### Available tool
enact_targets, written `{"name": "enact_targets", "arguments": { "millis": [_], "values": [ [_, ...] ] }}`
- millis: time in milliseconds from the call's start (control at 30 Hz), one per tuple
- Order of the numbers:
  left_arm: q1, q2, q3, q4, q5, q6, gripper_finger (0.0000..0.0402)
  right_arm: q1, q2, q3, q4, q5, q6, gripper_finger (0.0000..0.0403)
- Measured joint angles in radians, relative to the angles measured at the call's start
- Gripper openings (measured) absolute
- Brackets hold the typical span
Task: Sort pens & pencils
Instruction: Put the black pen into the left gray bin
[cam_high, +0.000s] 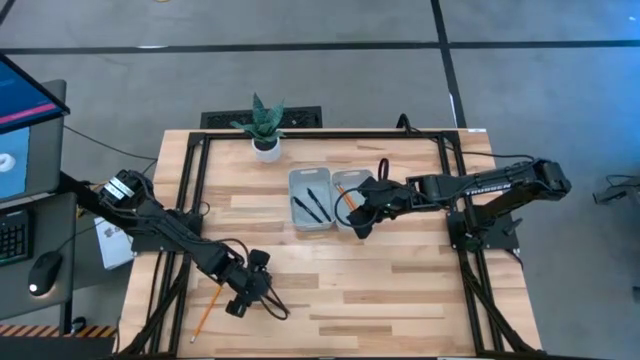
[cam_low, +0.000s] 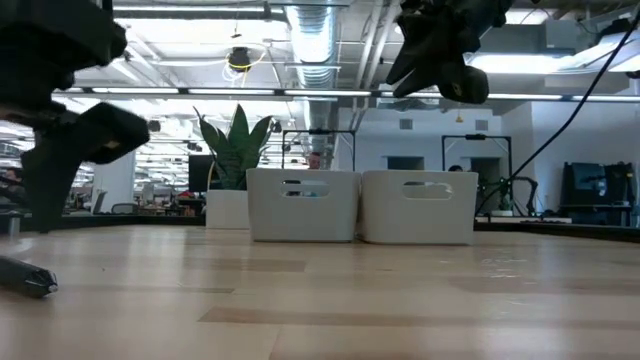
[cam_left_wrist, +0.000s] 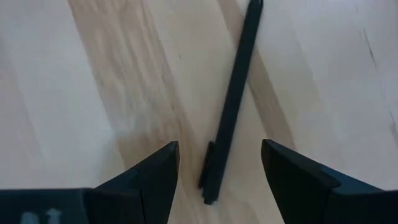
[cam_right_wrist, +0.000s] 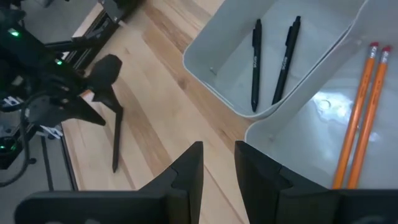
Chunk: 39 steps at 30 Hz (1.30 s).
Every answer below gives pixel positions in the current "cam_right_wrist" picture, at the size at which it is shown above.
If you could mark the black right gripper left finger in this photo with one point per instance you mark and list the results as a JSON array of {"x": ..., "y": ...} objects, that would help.
[{"x": 174, "y": 186}]

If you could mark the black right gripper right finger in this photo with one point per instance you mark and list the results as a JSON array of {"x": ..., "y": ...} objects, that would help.
[{"x": 264, "y": 186}]

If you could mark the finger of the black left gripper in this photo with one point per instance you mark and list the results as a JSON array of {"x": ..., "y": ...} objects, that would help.
[
  {"x": 88, "y": 115},
  {"x": 105, "y": 71}
]

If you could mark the grey plastic bin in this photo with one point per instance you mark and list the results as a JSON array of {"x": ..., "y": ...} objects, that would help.
[
  {"x": 236, "y": 77},
  {"x": 304, "y": 146}
]

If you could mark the black pen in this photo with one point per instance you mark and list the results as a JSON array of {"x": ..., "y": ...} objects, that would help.
[
  {"x": 256, "y": 68},
  {"x": 286, "y": 60}
]

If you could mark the orange pencil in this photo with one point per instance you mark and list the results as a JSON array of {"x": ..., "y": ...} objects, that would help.
[
  {"x": 357, "y": 112},
  {"x": 368, "y": 118}
]

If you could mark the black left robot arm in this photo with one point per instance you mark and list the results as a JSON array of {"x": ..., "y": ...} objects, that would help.
[{"x": 28, "y": 46}]

